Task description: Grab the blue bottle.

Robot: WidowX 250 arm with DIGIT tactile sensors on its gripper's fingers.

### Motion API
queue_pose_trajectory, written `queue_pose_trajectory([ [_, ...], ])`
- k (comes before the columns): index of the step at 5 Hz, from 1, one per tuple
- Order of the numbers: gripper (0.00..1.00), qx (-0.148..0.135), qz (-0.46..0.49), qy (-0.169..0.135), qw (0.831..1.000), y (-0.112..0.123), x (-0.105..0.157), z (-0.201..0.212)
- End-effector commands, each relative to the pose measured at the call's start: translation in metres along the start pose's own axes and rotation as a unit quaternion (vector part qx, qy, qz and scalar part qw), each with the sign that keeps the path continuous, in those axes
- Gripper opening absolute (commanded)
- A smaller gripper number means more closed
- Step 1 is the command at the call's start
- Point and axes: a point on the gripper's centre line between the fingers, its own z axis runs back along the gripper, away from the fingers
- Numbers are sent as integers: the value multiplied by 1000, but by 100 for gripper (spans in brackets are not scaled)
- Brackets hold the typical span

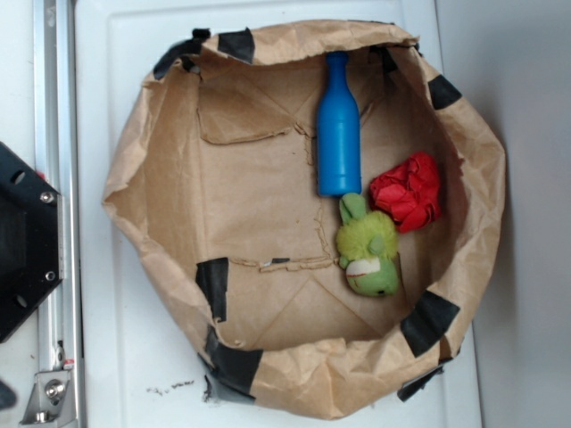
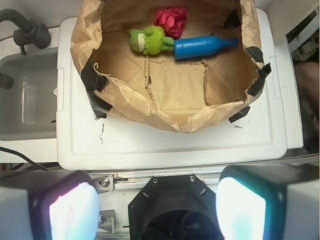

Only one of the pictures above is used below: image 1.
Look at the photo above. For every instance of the aluminium frame rail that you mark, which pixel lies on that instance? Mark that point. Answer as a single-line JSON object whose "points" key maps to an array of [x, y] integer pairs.
{"points": [[60, 337]]}

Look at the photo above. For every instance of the brown paper bag bin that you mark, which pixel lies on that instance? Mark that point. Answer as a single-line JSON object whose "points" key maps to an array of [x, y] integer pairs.
{"points": [[214, 181]]}

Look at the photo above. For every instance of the white plastic tray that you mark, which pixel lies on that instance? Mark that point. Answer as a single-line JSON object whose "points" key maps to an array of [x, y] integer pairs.
{"points": [[140, 370]]}

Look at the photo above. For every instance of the green plush toy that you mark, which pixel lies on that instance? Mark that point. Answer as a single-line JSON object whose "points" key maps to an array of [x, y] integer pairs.
{"points": [[367, 242]]}

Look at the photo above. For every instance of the metal corner bracket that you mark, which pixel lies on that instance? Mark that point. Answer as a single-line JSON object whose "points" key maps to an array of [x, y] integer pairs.
{"points": [[49, 402]]}

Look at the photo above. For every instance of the crumpled red paper ball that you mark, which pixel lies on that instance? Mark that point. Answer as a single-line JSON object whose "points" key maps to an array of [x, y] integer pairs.
{"points": [[408, 193]]}

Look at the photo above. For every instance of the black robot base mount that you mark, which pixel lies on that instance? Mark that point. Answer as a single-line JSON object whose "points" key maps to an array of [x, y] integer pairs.
{"points": [[30, 256]]}

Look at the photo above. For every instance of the blue plastic bottle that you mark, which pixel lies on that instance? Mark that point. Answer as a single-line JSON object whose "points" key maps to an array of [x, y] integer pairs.
{"points": [[338, 139]]}

